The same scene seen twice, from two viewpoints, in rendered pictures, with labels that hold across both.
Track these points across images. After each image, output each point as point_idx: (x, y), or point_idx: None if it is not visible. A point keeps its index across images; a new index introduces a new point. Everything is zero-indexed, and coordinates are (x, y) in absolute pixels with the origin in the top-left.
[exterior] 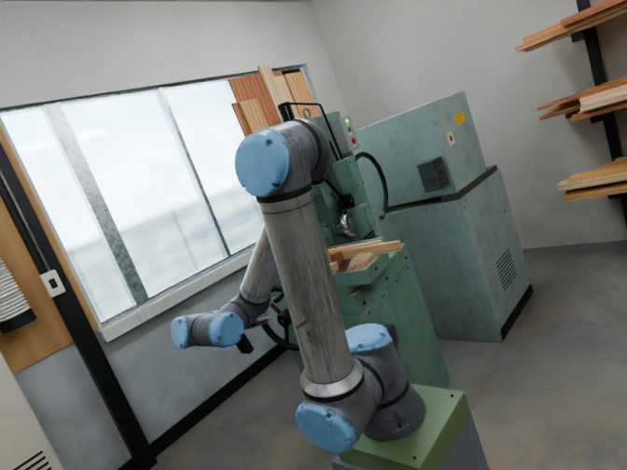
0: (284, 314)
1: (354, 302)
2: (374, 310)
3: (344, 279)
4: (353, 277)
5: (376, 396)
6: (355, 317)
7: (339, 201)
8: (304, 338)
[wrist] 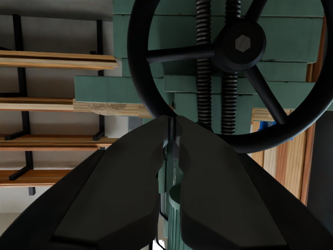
0: (225, 65)
1: (117, 42)
2: None
3: (119, 91)
4: (101, 92)
5: None
6: (126, 10)
7: None
8: None
